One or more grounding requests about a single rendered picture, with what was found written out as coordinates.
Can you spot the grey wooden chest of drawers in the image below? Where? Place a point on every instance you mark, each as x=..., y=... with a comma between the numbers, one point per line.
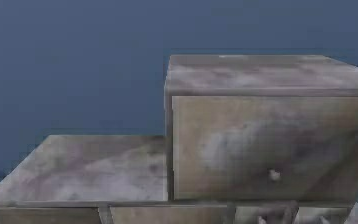
x=253, y=140

